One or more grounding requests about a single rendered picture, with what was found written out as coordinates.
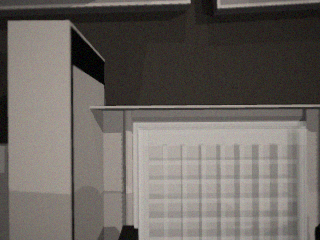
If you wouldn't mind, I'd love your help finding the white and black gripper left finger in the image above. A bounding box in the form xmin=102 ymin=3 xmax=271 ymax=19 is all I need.
xmin=118 ymin=225 xmax=138 ymax=240

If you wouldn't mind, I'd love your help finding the clear multiwell plate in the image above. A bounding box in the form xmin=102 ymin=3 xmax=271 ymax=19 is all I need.
xmin=133 ymin=121 xmax=307 ymax=240

